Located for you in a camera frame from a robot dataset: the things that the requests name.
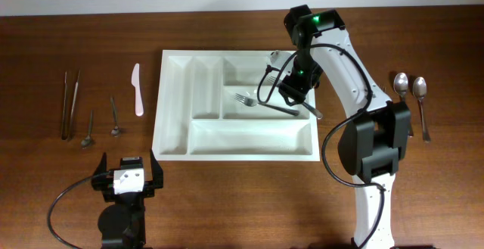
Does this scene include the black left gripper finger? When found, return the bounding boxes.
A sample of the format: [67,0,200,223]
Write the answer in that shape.
[94,152,107,177]
[150,150,163,183]

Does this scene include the metal fork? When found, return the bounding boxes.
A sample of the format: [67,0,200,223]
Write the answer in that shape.
[234,93,258,107]
[267,76,324,120]

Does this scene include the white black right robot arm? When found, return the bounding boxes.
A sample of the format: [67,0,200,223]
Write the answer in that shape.
[152,5,411,248]

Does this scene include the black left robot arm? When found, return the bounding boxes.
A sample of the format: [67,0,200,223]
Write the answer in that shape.
[91,153,163,248]

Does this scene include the small metal teaspoon left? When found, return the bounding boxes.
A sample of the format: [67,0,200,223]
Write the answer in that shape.
[81,110,94,148]

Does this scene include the small metal teaspoon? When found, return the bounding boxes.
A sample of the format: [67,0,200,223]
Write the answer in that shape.
[81,110,94,148]
[110,96,121,137]

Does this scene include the small metal teaspoon right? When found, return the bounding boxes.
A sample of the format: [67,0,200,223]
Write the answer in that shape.
[110,96,121,137]

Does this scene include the metal tweezers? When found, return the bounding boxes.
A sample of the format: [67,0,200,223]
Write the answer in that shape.
[61,70,81,141]

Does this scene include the white cutlery tray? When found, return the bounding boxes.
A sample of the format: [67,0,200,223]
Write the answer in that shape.
[151,50,320,161]

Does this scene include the pink plastic knife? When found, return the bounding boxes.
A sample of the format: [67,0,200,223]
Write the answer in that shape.
[131,63,144,117]

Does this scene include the large metal spoon left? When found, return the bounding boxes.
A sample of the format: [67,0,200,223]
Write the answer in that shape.
[392,72,414,138]

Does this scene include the large metal spoon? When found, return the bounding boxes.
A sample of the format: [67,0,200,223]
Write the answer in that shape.
[392,72,414,138]
[412,76,431,142]

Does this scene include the large metal spoon right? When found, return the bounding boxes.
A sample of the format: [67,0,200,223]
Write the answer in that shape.
[412,76,431,142]

